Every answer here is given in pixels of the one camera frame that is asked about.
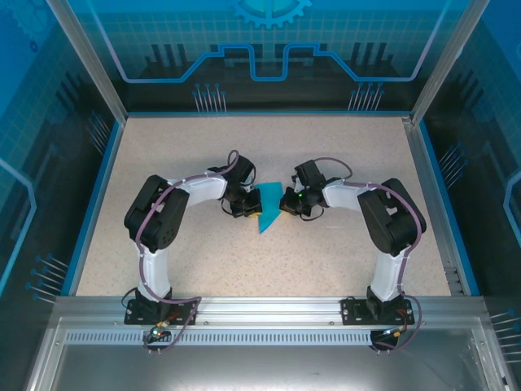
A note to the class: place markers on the blue circuit print panel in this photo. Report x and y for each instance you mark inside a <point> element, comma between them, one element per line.
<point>488,163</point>
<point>40,163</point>

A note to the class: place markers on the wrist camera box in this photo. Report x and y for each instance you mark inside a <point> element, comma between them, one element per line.
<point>296,183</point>
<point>248,188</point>

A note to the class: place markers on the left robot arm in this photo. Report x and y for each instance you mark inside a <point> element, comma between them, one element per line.
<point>154,216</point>

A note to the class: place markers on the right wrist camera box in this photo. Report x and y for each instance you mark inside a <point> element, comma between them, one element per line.
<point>296,183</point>

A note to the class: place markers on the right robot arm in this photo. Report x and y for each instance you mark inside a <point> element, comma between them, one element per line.
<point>390,228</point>

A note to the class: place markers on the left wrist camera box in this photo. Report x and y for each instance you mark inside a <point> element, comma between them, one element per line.
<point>248,188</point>

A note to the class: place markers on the gear print enclosure panel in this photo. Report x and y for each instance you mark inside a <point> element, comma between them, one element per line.
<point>260,40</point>

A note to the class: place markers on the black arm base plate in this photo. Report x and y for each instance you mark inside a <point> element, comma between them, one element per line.
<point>134,313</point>
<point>352,311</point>

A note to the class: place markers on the grooved aluminium table rail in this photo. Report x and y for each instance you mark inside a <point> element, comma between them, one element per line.
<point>427,203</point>

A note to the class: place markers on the metal tray sheet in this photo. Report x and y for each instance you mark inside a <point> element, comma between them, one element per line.
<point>260,370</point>

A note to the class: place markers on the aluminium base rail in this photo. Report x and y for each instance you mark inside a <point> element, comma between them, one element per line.
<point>264,307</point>

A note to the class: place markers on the aluminium corner post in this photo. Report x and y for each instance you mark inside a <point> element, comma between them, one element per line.
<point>89,61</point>
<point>443,61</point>

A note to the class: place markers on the blue paper sheet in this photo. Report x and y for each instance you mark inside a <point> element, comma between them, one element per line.
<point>268,203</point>

